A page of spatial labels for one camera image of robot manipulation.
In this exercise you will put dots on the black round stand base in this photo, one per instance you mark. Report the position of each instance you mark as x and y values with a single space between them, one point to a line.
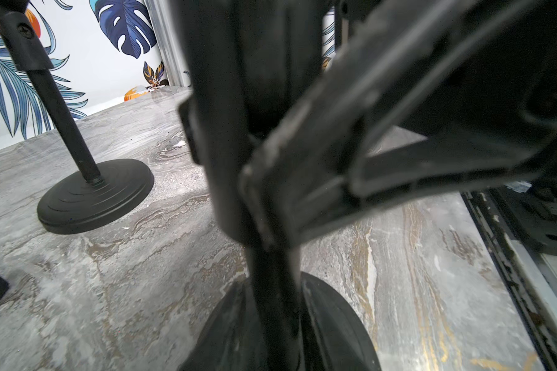
334 338

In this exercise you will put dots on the black stand pole with clip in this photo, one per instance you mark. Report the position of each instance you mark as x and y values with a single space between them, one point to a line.
29 56

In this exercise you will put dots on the aluminium front rail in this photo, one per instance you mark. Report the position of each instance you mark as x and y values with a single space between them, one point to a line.
520 233

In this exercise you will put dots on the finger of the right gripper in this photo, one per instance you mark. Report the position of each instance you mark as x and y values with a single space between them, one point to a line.
428 97

